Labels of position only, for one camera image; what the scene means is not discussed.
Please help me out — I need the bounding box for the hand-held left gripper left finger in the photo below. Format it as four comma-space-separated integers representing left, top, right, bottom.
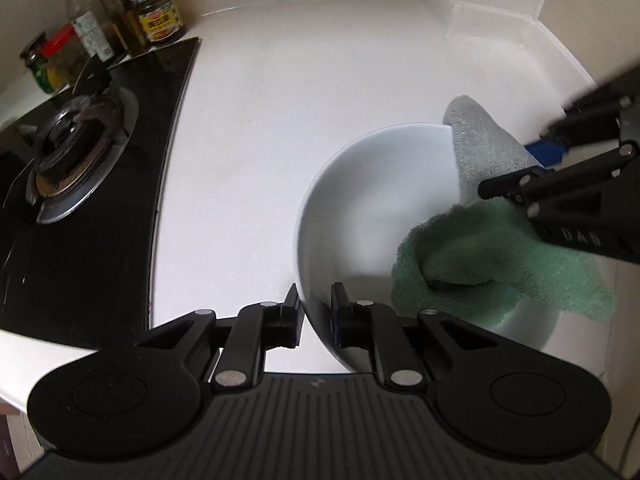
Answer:
135, 282, 304, 394

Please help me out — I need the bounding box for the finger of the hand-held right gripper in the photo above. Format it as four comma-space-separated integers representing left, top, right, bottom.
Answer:
477, 141, 638, 220
524, 62, 640, 167

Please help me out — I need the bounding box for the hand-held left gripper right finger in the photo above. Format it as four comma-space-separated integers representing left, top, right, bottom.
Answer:
330, 282, 500, 392

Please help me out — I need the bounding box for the green and grey cleaning cloth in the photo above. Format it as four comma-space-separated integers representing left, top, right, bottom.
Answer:
390, 94, 617, 327

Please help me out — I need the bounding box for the white ceramic bowl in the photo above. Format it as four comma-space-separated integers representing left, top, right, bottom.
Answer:
293, 121, 567, 374

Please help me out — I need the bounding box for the black glass gas stove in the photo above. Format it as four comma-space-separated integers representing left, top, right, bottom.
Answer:
0, 36, 202, 352

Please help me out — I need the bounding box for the gas burner with pan support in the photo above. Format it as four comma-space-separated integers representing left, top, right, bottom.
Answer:
2, 55, 141, 226

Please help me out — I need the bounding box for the checkered lid sauce jar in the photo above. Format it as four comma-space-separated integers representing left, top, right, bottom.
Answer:
130, 0, 187, 44

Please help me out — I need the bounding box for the red lid jar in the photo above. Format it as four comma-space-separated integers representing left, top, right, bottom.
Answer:
41, 24, 92, 87

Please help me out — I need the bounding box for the black cap oil bottle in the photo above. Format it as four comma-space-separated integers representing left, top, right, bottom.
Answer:
89, 0, 151, 57

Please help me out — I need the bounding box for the dark lid green jar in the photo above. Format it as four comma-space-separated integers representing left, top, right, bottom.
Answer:
19, 32, 57, 95

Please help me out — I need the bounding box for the yellow cap clear bottle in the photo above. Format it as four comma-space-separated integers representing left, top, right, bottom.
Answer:
52, 0, 116, 64

